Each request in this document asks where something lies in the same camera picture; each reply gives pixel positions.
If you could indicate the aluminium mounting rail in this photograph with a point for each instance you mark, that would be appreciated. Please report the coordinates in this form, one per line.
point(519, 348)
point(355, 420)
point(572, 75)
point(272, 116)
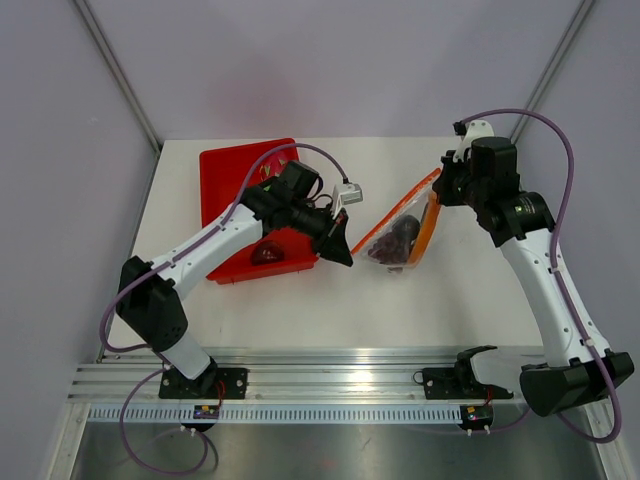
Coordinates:
point(283, 376)

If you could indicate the dark red grape bunch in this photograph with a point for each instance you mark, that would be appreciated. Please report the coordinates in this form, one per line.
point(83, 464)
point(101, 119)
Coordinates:
point(391, 249)

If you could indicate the dark plum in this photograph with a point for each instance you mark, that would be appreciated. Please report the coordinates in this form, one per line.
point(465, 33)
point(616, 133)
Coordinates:
point(406, 229)

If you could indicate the right aluminium corner post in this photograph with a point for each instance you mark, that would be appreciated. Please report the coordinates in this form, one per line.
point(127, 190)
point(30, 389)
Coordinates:
point(560, 53)

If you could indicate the red plastic tray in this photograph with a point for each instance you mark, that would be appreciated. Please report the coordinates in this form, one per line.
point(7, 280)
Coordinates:
point(222, 172)

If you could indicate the left small circuit board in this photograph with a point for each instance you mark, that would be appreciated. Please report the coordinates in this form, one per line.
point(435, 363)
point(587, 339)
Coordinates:
point(206, 412)

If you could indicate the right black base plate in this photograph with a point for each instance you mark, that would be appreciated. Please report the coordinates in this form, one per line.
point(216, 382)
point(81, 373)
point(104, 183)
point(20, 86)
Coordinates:
point(445, 383)

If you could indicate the aluminium corner post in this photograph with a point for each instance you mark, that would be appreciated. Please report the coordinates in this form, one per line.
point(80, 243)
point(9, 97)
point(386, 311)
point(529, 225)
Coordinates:
point(560, 53)
point(90, 21)

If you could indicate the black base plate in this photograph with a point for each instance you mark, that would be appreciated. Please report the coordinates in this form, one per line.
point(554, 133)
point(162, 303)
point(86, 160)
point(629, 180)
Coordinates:
point(445, 383)
point(227, 382)

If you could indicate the small circuit board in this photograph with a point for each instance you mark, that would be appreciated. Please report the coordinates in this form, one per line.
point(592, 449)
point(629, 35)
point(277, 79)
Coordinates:
point(482, 414)
point(206, 412)

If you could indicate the right small circuit board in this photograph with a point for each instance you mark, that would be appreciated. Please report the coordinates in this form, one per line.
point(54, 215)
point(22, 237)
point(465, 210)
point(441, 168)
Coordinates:
point(482, 414)

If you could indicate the red apple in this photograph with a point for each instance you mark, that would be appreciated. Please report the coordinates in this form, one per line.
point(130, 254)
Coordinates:
point(267, 252)

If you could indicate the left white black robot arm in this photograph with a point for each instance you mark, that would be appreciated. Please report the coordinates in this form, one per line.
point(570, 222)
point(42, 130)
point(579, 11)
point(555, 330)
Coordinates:
point(151, 293)

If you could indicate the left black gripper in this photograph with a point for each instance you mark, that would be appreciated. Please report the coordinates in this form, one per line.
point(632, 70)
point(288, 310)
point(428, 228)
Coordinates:
point(331, 243)

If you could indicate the left aluminium corner post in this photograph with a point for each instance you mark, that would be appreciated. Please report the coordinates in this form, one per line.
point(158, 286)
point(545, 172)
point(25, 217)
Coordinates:
point(90, 21)

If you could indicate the pink dragon fruit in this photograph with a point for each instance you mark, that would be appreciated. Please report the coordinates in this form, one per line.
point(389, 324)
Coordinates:
point(272, 167)

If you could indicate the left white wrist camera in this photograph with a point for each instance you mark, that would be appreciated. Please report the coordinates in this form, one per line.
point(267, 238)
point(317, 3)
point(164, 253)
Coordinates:
point(345, 194)

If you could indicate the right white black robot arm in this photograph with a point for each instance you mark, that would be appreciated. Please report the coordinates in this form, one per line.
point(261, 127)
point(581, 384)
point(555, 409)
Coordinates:
point(579, 366)

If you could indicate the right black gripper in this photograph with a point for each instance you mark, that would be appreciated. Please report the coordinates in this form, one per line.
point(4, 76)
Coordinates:
point(443, 185)

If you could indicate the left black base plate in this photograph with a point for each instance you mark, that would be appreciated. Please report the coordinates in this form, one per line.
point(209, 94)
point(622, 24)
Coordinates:
point(227, 382)

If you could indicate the white slotted cable duct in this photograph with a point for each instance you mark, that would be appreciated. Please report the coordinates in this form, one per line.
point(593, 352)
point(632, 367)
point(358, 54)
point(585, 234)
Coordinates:
point(282, 414)

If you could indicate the clear orange zip top bag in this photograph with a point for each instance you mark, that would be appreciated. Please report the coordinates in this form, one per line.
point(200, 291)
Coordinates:
point(414, 202)

